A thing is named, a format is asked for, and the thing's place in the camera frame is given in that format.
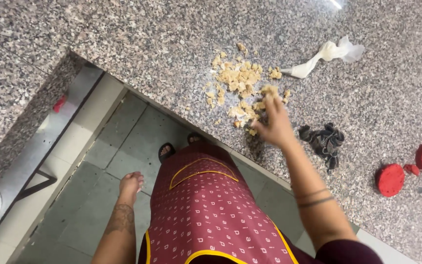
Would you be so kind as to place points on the person's left hand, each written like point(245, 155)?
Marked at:
point(130, 185)

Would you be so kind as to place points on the person's right hand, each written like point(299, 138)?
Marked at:
point(276, 124)

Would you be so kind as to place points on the person's left fingers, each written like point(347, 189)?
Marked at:
point(138, 179)

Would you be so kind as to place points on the beige cake crumb clump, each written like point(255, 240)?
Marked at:
point(269, 91)

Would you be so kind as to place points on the person's black sandal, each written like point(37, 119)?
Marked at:
point(166, 151)
point(195, 138)

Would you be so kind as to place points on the maroon patterned apron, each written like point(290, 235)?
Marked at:
point(211, 216)

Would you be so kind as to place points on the small red object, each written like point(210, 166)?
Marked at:
point(59, 104)

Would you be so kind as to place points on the steel cabinet front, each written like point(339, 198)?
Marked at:
point(31, 154)

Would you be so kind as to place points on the pile of beige cake crumbs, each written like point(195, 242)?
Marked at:
point(238, 82)

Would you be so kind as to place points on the dark striped cloth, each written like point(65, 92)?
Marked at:
point(323, 143)

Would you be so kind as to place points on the white piping bag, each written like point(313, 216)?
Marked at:
point(322, 58)

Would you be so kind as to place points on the small red cake piece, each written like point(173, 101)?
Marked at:
point(411, 169)

